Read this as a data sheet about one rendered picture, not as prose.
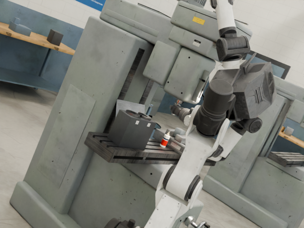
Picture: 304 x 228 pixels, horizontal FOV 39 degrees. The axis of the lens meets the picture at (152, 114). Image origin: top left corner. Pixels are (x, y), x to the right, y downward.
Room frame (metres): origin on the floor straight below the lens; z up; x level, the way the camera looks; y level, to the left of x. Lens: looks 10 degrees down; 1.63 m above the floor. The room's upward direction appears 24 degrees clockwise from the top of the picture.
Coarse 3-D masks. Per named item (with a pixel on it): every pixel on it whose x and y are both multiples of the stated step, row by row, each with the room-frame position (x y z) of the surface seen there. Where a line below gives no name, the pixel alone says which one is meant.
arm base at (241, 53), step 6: (246, 36) 2.31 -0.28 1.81; (216, 42) 2.32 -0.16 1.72; (222, 42) 2.25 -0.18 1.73; (246, 42) 2.29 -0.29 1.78; (216, 48) 2.32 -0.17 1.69; (222, 48) 2.25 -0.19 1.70; (246, 48) 2.27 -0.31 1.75; (222, 54) 2.26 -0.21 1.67; (228, 54) 2.23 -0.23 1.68; (234, 54) 2.24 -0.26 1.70; (240, 54) 2.26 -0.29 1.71; (246, 54) 2.29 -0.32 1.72; (222, 60) 2.29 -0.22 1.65
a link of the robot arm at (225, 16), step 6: (210, 0) 2.34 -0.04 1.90; (216, 0) 2.33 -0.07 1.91; (222, 0) 2.31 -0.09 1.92; (228, 0) 2.32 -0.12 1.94; (234, 0) 2.38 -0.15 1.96; (216, 6) 2.32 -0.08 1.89; (222, 6) 2.30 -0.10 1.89; (228, 6) 2.30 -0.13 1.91; (216, 12) 2.33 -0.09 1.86; (222, 12) 2.30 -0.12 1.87; (228, 12) 2.30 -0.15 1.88; (222, 18) 2.29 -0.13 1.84; (228, 18) 2.29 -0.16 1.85; (222, 24) 2.29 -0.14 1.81; (228, 24) 2.28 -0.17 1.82; (234, 24) 2.30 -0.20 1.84
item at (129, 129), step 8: (120, 112) 2.47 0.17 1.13; (128, 112) 2.45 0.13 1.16; (120, 120) 2.45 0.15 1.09; (128, 120) 2.41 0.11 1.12; (136, 120) 2.43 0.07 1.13; (144, 120) 2.48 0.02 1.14; (152, 120) 2.58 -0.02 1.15; (112, 128) 2.47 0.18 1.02; (120, 128) 2.43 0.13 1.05; (128, 128) 2.41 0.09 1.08; (136, 128) 2.46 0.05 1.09; (144, 128) 2.50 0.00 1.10; (152, 128) 2.55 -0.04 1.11; (112, 136) 2.45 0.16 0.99; (120, 136) 2.41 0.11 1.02; (128, 136) 2.43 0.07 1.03; (136, 136) 2.48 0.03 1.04; (144, 136) 2.52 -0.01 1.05; (120, 144) 2.41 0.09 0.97; (128, 144) 2.45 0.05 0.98; (136, 144) 2.50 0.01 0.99; (144, 144) 2.55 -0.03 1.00
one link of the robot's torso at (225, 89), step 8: (216, 80) 1.98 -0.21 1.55; (208, 88) 1.95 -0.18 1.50; (216, 88) 1.92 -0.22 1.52; (224, 88) 1.94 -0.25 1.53; (232, 88) 1.95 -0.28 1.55; (208, 96) 1.94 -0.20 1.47; (216, 96) 1.91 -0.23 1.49; (224, 96) 1.91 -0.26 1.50; (232, 96) 1.98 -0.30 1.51; (208, 104) 1.95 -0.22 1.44; (216, 104) 1.93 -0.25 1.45; (224, 104) 1.94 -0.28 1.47; (232, 104) 2.03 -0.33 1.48; (208, 112) 1.97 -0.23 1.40; (216, 112) 1.95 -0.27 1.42; (224, 112) 1.99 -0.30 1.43; (208, 136) 2.04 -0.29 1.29
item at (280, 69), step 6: (252, 54) 9.80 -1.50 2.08; (258, 54) 9.72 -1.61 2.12; (252, 60) 9.74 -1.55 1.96; (258, 60) 9.66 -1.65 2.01; (264, 60) 9.61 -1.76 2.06; (270, 60) 9.54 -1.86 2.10; (276, 66) 9.40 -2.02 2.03; (282, 66) 9.35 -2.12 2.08; (288, 66) 9.28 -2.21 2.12; (276, 72) 9.37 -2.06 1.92; (282, 72) 9.30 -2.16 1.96; (282, 78) 9.28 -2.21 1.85; (216, 138) 9.72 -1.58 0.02
